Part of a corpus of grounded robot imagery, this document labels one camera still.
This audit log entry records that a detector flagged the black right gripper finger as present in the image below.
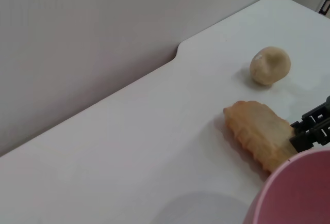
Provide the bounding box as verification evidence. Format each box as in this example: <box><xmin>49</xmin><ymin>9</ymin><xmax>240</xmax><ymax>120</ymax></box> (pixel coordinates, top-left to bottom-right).
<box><xmin>289</xmin><ymin>124</ymin><xmax>330</xmax><ymax>154</ymax></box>
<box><xmin>290</xmin><ymin>95</ymin><xmax>330</xmax><ymax>135</ymax></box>

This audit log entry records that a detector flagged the orange striped bread roll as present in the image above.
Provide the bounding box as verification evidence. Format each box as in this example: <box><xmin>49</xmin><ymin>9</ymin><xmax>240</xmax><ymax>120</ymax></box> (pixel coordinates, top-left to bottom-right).
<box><xmin>222</xmin><ymin>100</ymin><xmax>298</xmax><ymax>175</ymax></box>

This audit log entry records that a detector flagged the pink plastic bowl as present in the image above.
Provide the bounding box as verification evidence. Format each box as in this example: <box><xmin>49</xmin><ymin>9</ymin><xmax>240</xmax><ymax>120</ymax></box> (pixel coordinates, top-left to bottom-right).
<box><xmin>243</xmin><ymin>148</ymin><xmax>330</xmax><ymax>224</ymax></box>

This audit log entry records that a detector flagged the beige round bread bun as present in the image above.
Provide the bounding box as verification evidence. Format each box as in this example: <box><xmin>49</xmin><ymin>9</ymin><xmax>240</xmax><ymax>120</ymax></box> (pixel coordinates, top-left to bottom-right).
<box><xmin>249</xmin><ymin>46</ymin><xmax>292</xmax><ymax>86</ymax></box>

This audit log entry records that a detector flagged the grey metal door frame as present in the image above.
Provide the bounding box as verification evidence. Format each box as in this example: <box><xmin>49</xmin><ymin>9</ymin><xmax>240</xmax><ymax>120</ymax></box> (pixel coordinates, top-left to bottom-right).
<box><xmin>315</xmin><ymin>0</ymin><xmax>330</xmax><ymax>18</ymax></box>

